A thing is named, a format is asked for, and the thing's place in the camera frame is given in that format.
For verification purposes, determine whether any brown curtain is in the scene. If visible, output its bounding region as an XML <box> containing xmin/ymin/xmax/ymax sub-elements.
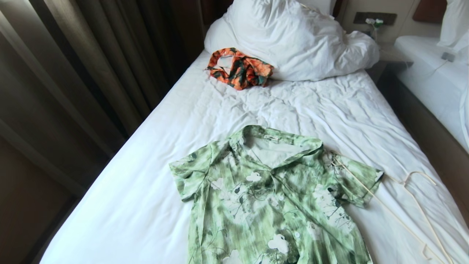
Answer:
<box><xmin>0</xmin><ymin>0</ymin><xmax>206</xmax><ymax>198</ymax></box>

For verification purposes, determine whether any white pillow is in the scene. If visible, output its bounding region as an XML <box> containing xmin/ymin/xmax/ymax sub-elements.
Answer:
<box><xmin>204</xmin><ymin>0</ymin><xmax>380</xmax><ymax>82</ymax></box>
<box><xmin>437</xmin><ymin>0</ymin><xmax>469</xmax><ymax>52</ymax></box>

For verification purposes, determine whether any brown headboard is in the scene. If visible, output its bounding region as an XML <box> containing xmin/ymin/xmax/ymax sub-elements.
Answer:
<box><xmin>413</xmin><ymin>0</ymin><xmax>448</xmax><ymax>24</ymax></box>

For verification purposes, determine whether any white artificial flower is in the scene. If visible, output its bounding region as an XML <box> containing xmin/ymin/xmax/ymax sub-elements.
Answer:
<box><xmin>365</xmin><ymin>18</ymin><xmax>384</xmax><ymax>41</ymax></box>

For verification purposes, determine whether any nightstand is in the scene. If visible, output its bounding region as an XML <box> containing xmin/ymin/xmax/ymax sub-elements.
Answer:
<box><xmin>366</xmin><ymin>41</ymin><xmax>414</xmax><ymax>85</ymax></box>

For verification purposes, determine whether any white charger cable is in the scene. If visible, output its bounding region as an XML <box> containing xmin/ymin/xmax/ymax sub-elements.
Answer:
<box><xmin>418</xmin><ymin>60</ymin><xmax>449</xmax><ymax>79</ymax></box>

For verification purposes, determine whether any orange floral shirt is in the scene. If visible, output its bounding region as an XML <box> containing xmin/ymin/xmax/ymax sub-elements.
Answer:
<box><xmin>205</xmin><ymin>47</ymin><xmax>274</xmax><ymax>91</ymax></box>

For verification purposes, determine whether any green floral shirt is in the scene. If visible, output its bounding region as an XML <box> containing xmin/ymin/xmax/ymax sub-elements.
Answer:
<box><xmin>169</xmin><ymin>125</ymin><xmax>384</xmax><ymax>264</ymax></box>

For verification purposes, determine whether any dark wall switch panel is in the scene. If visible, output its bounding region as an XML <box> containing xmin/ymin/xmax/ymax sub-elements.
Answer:
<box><xmin>353</xmin><ymin>12</ymin><xmax>398</xmax><ymax>26</ymax></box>

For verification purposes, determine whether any white neighbouring bed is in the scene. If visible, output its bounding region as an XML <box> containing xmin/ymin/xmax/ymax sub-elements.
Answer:
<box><xmin>394</xmin><ymin>35</ymin><xmax>469</xmax><ymax>153</ymax></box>

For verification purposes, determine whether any cream wire clothes hanger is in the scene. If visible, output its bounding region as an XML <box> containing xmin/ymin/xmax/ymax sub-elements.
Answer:
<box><xmin>331</xmin><ymin>150</ymin><xmax>455</xmax><ymax>264</ymax></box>

